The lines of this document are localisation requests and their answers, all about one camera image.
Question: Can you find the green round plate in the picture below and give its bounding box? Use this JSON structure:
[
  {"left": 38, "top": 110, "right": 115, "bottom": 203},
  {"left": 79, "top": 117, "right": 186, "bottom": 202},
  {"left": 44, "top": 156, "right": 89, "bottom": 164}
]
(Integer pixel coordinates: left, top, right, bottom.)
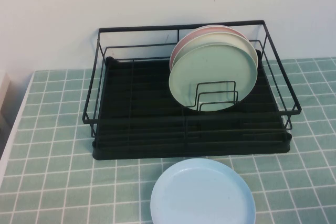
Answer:
[{"left": 169, "top": 42, "right": 259, "bottom": 112}]

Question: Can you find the pink round plate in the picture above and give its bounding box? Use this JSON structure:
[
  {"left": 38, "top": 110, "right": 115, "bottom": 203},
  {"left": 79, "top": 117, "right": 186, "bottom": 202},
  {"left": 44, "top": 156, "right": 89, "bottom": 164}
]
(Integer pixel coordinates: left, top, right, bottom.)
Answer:
[{"left": 169, "top": 24, "right": 247, "bottom": 69}]

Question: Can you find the cream round plate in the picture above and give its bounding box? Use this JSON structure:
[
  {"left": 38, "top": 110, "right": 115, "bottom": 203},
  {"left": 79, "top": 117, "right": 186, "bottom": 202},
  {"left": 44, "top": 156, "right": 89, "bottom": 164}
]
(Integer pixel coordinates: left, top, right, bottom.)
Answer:
[{"left": 172, "top": 31, "right": 259, "bottom": 78}]

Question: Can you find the light blue round plate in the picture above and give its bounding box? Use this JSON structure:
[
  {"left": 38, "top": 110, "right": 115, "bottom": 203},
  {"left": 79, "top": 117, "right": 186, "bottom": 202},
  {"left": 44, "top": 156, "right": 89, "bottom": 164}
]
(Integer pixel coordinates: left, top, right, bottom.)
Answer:
[{"left": 150, "top": 157, "right": 257, "bottom": 224}]

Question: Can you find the black plastic drip tray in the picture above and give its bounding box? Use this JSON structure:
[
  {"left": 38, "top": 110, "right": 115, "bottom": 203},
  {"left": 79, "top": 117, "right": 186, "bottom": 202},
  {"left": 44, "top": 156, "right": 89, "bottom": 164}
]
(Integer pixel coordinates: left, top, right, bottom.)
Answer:
[{"left": 92, "top": 56, "right": 292, "bottom": 161}]

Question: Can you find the green checked tablecloth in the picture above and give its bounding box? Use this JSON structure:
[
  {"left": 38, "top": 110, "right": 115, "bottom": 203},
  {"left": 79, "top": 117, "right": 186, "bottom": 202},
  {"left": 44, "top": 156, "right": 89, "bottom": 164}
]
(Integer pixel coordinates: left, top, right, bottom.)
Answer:
[{"left": 0, "top": 56, "right": 336, "bottom": 224}]

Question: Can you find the black wire dish rack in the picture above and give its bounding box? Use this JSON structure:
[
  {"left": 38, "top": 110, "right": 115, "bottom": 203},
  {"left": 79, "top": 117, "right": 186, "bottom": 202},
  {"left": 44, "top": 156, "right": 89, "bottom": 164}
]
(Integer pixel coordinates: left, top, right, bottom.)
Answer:
[{"left": 82, "top": 19, "right": 302, "bottom": 138}]

